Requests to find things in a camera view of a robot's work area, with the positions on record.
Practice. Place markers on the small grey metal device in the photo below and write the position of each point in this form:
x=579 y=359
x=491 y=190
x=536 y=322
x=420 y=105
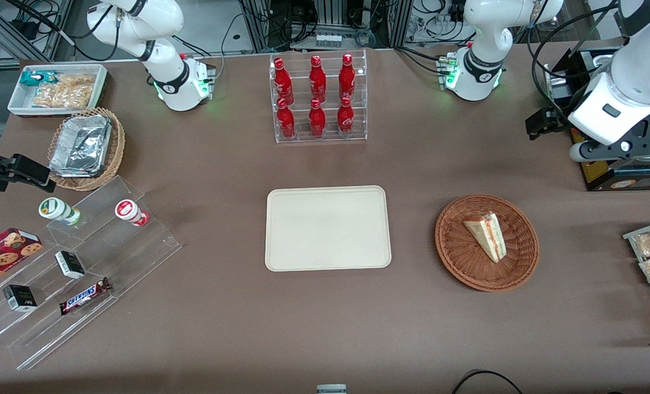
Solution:
x=554 y=85

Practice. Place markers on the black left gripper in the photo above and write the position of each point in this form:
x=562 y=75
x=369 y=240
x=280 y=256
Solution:
x=556 y=120

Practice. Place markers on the aluminium frame rack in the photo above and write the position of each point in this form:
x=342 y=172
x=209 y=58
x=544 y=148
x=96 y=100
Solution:
x=396 y=22

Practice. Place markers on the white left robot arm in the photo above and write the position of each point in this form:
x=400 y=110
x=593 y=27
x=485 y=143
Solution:
x=483 y=22

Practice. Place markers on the aluminium foil container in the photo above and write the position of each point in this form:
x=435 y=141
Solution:
x=81 y=145

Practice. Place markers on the small black green box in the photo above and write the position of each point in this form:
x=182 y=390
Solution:
x=19 y=298

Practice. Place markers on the red cola bottle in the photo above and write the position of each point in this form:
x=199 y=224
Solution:
x=345 y=118
x=317 y=120
x=347 y=77
x=283 y=82
x=317 y=79
x=286 y=121

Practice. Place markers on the tray of packaged snacks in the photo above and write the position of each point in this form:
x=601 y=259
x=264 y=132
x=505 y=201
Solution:
x=631 y=236

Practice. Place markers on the clear acrylic stepped stand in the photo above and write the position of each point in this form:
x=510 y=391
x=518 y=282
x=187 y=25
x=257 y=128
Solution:
x=133 y=257

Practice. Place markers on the triangular sandwich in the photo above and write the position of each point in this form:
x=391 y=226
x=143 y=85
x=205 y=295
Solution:
x=486 y=235

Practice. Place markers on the clear acrylic bottle rack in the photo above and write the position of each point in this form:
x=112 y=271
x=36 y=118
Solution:
x=303 y=54

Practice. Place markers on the round brown wicker basket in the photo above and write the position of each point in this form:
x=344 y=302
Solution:
x=467 y=265

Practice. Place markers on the red cookie box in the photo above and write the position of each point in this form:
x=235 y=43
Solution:
x=4 y=254

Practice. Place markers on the oval light wicker basket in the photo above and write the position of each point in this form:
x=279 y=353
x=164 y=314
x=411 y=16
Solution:
x=118 y=142

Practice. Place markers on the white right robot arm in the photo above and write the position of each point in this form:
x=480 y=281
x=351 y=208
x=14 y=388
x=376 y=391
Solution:
x=166 y=76

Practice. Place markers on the white power strip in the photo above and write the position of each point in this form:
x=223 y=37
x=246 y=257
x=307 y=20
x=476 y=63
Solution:
x=328 y=40

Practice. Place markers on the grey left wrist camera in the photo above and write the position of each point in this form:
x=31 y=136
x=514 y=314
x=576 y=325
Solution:
x=604 y=150

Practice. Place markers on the snickers chocolate bar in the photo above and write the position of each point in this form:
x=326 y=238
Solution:
x=84 y=296

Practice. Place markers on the green lid yogurt cup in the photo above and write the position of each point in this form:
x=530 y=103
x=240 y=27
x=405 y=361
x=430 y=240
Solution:
x=52 y=208

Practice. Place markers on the red lid yogurt cup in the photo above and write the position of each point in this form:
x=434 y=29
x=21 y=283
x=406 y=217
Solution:
x=126 y=209

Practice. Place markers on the clear bag of crackers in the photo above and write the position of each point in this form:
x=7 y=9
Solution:
x=64 y=93

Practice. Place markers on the small black white box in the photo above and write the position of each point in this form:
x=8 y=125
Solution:
x=70 y=264

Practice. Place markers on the small grey box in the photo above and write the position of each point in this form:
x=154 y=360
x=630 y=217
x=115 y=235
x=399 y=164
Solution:
x=331 y=389

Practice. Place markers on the black hot food display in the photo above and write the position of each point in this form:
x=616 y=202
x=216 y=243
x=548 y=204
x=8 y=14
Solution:
x=631 y=180

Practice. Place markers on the white rectangular snack bin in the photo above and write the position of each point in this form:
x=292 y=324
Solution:
x=21 y=101

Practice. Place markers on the teal snack packet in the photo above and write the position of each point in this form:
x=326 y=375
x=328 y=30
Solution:
x=34 y=77

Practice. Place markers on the beige plastic tray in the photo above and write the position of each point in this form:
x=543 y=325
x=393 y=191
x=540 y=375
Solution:
x=324 y=230

